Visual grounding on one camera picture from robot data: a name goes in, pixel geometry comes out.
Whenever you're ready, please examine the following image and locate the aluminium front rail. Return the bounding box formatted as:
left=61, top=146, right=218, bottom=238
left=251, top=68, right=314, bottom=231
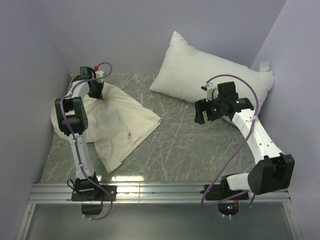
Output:
left=28, top=182, right=292, bottom=203

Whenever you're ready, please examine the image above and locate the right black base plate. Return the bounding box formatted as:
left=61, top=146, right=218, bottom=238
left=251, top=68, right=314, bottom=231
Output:
left=200, top=184, right=249, bottom=201

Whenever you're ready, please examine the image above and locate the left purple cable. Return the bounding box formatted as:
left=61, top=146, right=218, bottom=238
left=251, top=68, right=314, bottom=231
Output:
left=59, top=62, right=116, bottom=221

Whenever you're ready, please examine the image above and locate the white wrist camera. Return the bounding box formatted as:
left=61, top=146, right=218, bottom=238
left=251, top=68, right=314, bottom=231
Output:
left=201, top=83, right=219, bottom=101
left=93, top=66, right=106, bottom=79

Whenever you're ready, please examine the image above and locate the cream pillowcase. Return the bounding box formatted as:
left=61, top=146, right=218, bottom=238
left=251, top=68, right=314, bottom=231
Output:
left=51, top=83, right=161, bottom=173

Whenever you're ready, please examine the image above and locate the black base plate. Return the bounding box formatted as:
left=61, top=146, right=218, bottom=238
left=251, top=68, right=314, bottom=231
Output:
left=200, top=184, right=249, bottom=201
left=71, top=185, right=117, bottom=202

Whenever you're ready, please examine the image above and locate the white pillow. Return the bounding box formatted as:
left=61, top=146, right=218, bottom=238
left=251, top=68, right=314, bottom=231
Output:
left=149, top=31, right=275, bottom=108

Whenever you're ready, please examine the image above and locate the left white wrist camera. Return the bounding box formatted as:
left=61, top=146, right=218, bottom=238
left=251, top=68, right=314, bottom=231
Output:
left=93, top=66, right=106, bottom=79

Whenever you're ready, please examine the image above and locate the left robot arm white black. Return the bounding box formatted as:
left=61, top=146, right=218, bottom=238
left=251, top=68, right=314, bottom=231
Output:
left=54, top=66, right=104, bottom=201

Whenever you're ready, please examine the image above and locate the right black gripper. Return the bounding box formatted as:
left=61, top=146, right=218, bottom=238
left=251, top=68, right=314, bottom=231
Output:
left=194, top=95, right=225, bottom=125

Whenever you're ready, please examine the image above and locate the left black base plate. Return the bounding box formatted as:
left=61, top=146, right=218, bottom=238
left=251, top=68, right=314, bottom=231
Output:
left=71, top=185, right=117, bottom=202

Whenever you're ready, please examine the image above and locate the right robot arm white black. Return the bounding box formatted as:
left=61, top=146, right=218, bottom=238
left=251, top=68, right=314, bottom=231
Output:
left=194, top=81, right=295, bottom=200

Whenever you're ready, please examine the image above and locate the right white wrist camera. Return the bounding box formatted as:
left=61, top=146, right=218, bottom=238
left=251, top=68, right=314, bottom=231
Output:
left=201, top=83, right=219, bottom=101

